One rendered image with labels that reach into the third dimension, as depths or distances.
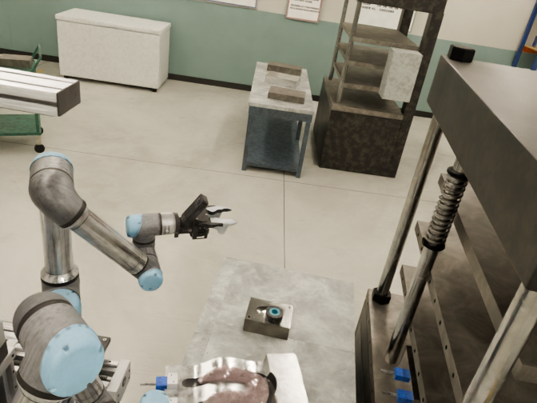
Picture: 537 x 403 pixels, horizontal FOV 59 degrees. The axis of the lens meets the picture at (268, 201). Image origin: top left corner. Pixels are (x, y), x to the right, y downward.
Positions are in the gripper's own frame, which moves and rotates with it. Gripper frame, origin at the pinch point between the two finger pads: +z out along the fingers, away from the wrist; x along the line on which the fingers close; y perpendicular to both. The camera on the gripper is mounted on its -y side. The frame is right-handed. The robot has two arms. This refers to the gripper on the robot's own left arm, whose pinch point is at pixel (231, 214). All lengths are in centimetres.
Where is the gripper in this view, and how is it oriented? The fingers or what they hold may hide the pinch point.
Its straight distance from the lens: 168.3
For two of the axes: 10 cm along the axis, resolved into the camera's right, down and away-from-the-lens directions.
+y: -1.9, 7.9, 5.8
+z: 9.2, -0.5, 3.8
